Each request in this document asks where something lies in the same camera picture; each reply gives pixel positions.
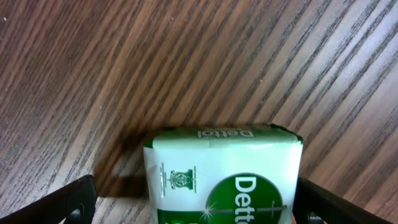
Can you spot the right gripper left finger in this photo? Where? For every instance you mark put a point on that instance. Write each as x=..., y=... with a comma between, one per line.
x=73, y=203

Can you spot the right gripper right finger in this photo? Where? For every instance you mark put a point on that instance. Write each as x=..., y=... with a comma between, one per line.
x=314, y=204

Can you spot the green soap bar pack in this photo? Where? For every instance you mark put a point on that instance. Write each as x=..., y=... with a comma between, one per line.
x=233, y=175

